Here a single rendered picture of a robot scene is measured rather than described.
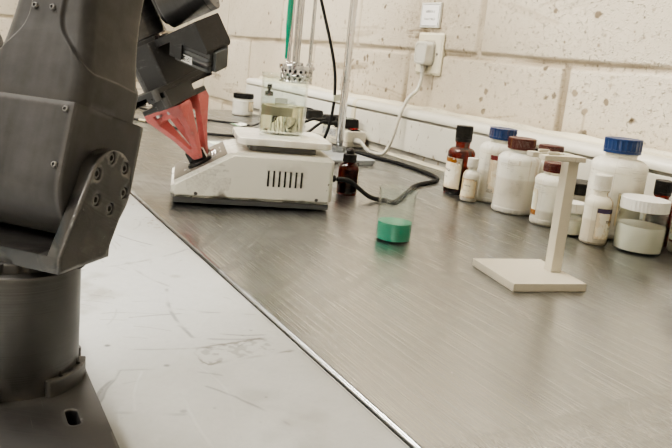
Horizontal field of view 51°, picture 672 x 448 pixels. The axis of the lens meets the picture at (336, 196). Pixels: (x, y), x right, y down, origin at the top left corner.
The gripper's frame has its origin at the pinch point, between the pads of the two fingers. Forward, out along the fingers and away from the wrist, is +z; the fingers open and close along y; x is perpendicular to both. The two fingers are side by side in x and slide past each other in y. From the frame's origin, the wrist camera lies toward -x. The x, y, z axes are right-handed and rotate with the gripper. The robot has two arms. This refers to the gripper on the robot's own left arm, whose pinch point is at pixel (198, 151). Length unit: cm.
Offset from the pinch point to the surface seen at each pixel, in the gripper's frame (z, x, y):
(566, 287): 21.8, -41.2, -3.3
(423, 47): 6, 2, 70
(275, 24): -8, 68, 114
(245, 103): 9, 74, 93
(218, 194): 5.4, -2.3, -2.2
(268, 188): 7.4, -6.5, 1.9
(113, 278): 2.4, -15.5, -28.8
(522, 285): 19.3, -38.6, -6.5
